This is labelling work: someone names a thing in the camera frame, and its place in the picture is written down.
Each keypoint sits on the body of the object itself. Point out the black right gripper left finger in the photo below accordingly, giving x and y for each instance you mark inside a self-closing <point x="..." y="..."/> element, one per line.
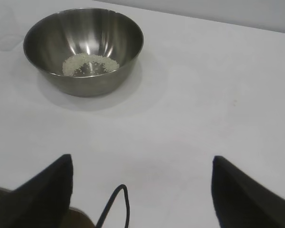
<point x="38" y="202"/>

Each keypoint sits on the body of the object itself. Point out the stainless steel mixing bowl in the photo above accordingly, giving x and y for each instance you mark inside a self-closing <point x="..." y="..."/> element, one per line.
<point x="85" y="85"/>

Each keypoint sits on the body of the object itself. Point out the white rice grains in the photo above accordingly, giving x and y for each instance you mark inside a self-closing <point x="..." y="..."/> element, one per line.
<point x="71" y="65"/>

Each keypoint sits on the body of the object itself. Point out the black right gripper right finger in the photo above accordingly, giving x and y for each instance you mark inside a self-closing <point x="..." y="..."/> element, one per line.
<point x="247" y="206"/>

